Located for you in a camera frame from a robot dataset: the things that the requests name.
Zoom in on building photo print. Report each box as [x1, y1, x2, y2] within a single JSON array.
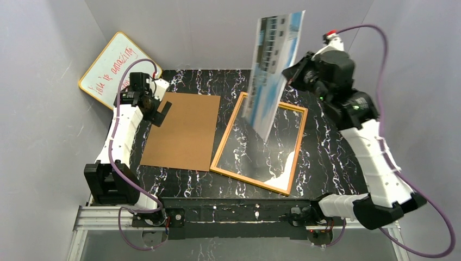
[[242, 10, 305, 141]]

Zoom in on brown backing board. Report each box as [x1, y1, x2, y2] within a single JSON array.
[[140, 92, 221, 171]]

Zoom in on yellow wooden picture frame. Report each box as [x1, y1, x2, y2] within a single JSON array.
[[209, 91, 309, 197]]

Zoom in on clear acrylic sheet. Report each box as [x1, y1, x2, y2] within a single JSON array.
[[216, 97, 303, 191]]

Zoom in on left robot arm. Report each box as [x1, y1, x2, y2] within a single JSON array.
[[84, 72, 171, 213]]

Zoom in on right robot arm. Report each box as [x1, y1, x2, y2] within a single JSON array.
[[282, 51, 427, 230]]

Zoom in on yellow-rimmed whiteboard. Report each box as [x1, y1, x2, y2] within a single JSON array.
[[78, 32, 163, 109]]

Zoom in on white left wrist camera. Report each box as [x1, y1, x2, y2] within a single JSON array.
[[150, 79, 170, 102]]

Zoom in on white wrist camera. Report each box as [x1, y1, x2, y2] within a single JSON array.
[[320, 30, 344, 53], [150, 79, 170, 102]]

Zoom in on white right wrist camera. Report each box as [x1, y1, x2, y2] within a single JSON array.
[[320, 30, 344, 53]]

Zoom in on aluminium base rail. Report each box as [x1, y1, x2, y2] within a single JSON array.
[[66, 203, 412, 261]]

